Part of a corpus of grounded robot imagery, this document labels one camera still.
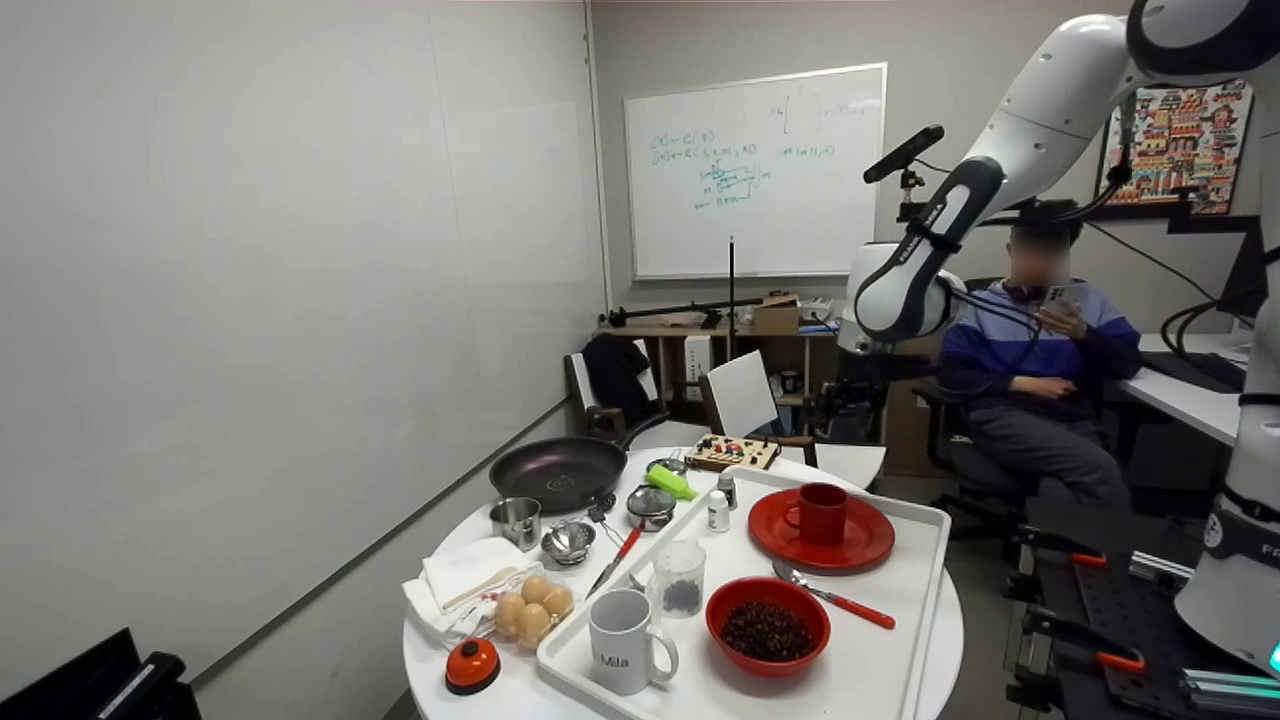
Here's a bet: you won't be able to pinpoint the wooden shelf desk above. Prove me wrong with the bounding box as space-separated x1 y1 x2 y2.
592 317 848 436

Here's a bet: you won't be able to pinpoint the white paper napkins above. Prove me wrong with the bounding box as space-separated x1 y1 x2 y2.
399 528 533 647

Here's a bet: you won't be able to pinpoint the black office chair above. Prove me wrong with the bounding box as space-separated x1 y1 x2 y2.
917 375 1057 537

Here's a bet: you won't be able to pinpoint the small steel bowl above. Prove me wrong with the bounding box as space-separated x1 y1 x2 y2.
536 518 598 572

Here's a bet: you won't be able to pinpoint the dark nonstick frying pan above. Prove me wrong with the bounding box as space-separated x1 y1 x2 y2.
485 436 630 518

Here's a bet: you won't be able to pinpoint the black camera on stand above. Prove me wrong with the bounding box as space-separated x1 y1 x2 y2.
861 120 946 247

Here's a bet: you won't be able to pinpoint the white office desk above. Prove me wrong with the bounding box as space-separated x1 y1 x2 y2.
1117 325 1252 450

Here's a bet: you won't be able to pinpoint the black robot stand frame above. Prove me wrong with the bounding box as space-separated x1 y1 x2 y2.
1001 525 1280 720

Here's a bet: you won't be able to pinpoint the small steel cup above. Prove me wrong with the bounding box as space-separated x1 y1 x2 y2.
485 493 542 551

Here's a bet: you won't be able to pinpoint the white paper sheet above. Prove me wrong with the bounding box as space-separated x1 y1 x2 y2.
702 342 784 444

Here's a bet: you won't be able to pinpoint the wall whiteboard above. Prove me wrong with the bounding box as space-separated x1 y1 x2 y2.
620 61 894 285

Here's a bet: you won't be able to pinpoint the lime green plastic tool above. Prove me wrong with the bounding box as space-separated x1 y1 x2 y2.
643 461 699 506

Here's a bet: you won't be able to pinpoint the steel strainer with red handle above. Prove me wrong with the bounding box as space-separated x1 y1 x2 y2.
579 481 681 605

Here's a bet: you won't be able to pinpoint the black bag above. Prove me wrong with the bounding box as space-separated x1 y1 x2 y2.
576 329 665 433

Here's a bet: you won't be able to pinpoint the wooden board with pegs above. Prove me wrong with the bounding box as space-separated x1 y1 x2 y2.
684 427 784 476

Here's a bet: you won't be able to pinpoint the black boom stand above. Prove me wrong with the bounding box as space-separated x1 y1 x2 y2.
596 234 804 336

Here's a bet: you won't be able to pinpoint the orange glossy plate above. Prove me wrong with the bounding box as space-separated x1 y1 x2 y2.
744 483 901 579

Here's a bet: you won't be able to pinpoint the white plastic tray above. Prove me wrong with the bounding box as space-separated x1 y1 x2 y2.
533 455 955 720

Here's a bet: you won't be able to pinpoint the clear glass jar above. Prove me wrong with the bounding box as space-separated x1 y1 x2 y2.
646 537 710 621

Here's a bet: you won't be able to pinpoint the cardboard box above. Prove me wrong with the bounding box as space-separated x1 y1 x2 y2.
738 290 809 340

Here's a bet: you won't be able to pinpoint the seated person in blue sweater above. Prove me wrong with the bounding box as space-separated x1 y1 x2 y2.
936 218 1148 528

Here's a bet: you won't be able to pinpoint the red bowl with beans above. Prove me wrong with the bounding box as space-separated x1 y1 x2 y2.
699 572 836 678

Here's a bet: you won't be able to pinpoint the white ceramic mug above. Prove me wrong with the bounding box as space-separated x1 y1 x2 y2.
585 589 684 698

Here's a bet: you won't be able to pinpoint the spoon with red handle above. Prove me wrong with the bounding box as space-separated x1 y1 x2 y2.
769 556 901 636

